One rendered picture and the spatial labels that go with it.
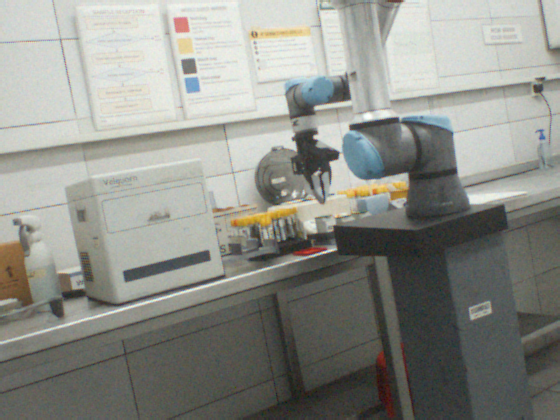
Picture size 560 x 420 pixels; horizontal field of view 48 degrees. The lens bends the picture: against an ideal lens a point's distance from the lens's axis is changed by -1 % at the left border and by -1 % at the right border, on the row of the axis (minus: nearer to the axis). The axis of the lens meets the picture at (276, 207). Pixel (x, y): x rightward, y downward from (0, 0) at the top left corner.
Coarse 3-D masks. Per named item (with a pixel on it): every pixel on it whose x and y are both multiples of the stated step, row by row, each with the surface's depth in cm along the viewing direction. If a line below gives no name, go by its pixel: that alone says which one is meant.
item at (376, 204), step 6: (366, 198) 193; (372, 198) 194; (378, 198) 196; (384, 198) 197; (360, 204) 194; (366, 204) 192; (372, 204) 194; (378, 204) 195; (384, 204) 197; (360, 210) 195; (372, 210) 194; (378, 210) 195; (384, 210) 197
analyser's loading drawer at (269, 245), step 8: (248, 240) 165; (256, 240) 162; (264, 240) 169; (272, 240) 165; (232, 248) 164; (240, 248) 160; (248, 248) 166; (256, 248) 162; (264, 248) 165; (272, 248) 164; (224, 256) 163; (232, 256) 161; (240, 256) 159; (248, 256) 160; (224, 264) 157
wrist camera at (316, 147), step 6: (306, 144) 178; (312, 144) 176; (318, 144) 177; (324, 144) 177; (312, 150) 176; (318, 150) 174; (324, 150) 173; (330, 150) 173; (336, 150) 174; (324, 156) 173; (330, 156) 172; (336, 156) 173
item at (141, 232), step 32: (192, 160) 153; (96, 192) 140; (128, 192) 144; (160, 192) 148; (192, 192) 152; (96, 224) 142; (128, 224) 143; (160, 224) 147; (192, 224) 151; (96, 256) 147; (128, 256) 143; (160, 256) 147; (192, 256) 151; (96, 288) 153; (128, 288) 142; (160, 288) 146
